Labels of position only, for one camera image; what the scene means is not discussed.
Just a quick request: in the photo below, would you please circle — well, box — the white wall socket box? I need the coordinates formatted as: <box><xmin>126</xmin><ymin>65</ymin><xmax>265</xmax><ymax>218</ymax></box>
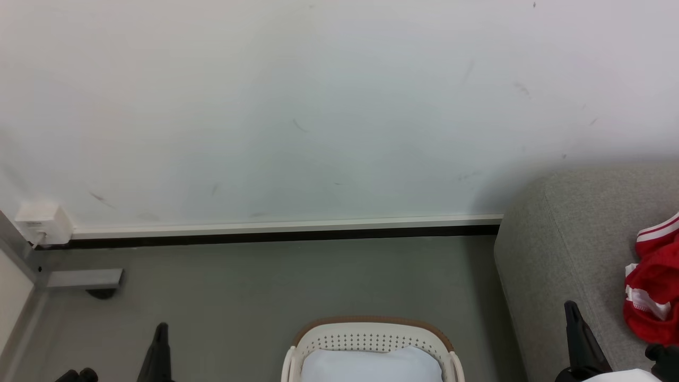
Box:
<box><xmin>15</xmin><ymin>201</ymin><xmax>73</xmax><ymax>248</ymax></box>

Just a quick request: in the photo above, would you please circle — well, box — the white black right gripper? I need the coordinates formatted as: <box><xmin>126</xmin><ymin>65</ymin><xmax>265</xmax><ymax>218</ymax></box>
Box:
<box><xmin>554</xmin><ymin>300</ymin><xmax>661</xmax><ymax>382</ymax></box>

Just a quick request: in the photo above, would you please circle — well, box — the grey fabric sofa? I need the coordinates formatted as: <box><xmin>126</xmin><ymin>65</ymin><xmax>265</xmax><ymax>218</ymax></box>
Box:
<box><xmin>493</xmin><ymin>163</ymin><xmax>679</xmax><ymax>382</ymax></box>

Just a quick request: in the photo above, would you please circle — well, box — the grey metal floor bracket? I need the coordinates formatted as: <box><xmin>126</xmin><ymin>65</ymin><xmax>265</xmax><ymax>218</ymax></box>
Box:
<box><xmin>46</xmin><ymin>268</ymin><xmax>124</xmax><ymax>290</ymax></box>

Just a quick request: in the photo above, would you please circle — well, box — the white perforated laundry basket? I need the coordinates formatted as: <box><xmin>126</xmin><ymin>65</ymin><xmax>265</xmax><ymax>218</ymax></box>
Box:
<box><xmin>281</xmin><ymin>317</ymin><xmax>466</xmax><ymax>382</ymax></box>

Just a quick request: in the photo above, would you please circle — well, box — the grey metal frame post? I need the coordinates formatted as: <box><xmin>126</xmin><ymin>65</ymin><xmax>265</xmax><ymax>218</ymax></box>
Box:
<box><xmin>0</xmin><ymin>210</ymin><xmax>51</xmax><ymax>382</ymax></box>

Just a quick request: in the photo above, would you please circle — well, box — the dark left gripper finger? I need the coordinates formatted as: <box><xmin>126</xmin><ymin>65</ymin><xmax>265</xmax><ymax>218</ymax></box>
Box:
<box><xmin>136</xmin><ymin>322</ymin><xmax>172</xmax><ymax>382</ymax></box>

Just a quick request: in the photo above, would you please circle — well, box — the white wall baseboard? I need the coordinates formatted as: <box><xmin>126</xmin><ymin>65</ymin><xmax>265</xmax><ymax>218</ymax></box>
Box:
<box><xmin>71</xmin><ymin>214</ymin><xmax>504</xmax><ymax>240</ymax></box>

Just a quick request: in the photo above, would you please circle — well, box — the red jersey with white trim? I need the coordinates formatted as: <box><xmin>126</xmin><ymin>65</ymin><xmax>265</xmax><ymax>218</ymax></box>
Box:
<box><xmin>622</xmin><ymin>241</ymin><xmax>679</xmax><ymax>346</ymax></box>

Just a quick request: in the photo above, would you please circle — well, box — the pale white cloth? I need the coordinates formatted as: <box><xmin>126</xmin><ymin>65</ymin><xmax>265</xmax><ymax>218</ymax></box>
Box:
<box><xmin>300</xmin><ymin>345</ymin><xmax>444</xmax><ymax>382</ymax></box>

